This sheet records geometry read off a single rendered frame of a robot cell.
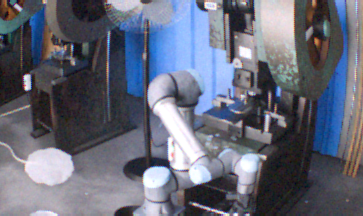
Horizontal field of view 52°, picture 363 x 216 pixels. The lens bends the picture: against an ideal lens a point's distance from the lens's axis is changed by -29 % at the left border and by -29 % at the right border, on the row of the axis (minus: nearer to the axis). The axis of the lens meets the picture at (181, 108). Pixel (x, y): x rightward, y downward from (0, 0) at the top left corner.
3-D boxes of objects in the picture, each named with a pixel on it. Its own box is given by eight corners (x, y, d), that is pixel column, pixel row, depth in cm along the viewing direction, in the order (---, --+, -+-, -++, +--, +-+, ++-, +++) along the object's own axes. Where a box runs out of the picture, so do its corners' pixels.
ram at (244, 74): (253, 90, 243) (252, 35, 232) (229, 83, 252) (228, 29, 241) (268, 82, 256) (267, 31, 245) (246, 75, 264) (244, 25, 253)
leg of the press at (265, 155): (250, 248, 248) (276, 113, 214) (235, 244, 255) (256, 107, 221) (312, 185, 315) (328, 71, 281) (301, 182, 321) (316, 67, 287)
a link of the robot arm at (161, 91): (139, 73, 195) (205, 175, 172) (164, 67, 201) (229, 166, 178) (132, 93, 203) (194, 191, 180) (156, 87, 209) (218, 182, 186)
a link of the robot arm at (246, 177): (251, 150, 183) (264, 157, 177) (247, 174, 188) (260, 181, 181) (235, 156, 179) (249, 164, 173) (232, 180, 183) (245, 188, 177)
